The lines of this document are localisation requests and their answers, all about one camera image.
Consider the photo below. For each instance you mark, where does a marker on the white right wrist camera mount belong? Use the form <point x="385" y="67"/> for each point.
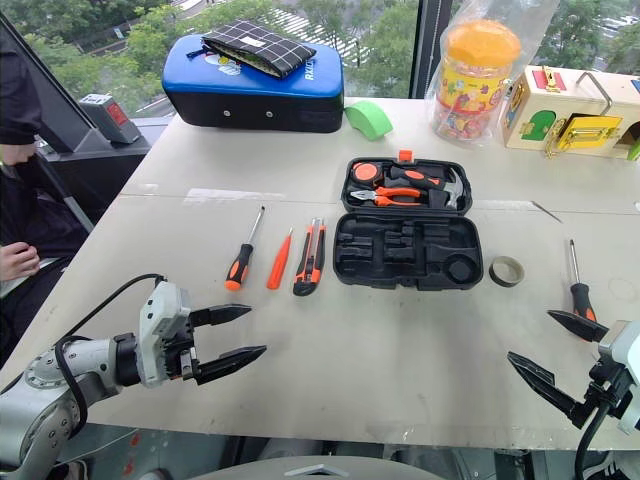
<point x="622" y="342"/>

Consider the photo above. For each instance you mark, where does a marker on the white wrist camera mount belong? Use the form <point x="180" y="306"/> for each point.
<point x="159" y="320"/>
<point x="622" y="342"/>

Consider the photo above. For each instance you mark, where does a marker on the orange-lid candy jar in bag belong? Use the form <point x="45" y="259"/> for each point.
<point x="540" y="20"/>

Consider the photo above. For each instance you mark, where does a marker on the wooden latch puzzle box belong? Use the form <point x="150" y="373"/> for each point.
<point x="575" y="107"/>

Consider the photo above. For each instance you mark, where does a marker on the white and black sneaker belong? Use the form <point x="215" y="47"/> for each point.
<point x="605" y="467"/>

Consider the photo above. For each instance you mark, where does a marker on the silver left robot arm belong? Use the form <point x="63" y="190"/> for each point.
<point x="45" y="395"/>

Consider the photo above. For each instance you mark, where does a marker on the candy jar with orange lid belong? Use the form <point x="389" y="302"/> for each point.
<point x="475" y="75"/>

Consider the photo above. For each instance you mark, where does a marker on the orange black utility knife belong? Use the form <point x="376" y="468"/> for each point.
<point x="307" y="272"/>

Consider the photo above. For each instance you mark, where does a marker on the orange test pen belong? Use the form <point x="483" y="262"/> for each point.
<point x="277" y="267"/>

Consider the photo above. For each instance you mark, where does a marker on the orange black tape measure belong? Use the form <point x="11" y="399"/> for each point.
<point x="366" y="172"/>

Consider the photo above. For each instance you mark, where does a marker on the black checked zipper pouch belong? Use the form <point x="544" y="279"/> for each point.
<point x="270" y="47"/>

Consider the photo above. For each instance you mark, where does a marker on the dark tape roll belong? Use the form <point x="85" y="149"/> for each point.
<point x="495" y="274"/>

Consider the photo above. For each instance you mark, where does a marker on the green tape roll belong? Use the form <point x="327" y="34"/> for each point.
<point x="372" y="122"/>

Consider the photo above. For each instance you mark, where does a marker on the bystander bare hand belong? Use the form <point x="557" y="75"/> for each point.
<point x="17" y="265"/>

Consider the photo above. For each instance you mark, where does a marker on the grey box with red button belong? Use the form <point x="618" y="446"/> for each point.
<point x="112" y="120"/>

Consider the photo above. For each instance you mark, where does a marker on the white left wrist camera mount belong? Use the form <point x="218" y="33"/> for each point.
<point x="159" y="320"/>

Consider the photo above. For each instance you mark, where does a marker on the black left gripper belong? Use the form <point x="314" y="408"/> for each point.
<point x="172" y="362"/>

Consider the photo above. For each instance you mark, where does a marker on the seated person in dark clothes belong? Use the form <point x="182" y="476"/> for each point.
<point x="20" y="215"/>

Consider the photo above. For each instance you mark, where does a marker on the blue and black hard case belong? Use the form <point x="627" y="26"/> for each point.
<point x="260" y="102"/>

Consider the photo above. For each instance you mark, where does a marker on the black tool case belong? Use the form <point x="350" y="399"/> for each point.
<point x="365" y="272"/>

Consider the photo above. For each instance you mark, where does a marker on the black slanted frame beam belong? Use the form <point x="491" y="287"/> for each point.
<point x="55" y="110"/>

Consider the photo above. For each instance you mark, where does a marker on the dark window post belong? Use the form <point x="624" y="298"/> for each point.
<point x="429" y="45"/>

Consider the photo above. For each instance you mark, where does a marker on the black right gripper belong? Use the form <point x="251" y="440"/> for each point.
<point x="612" y="387"/>

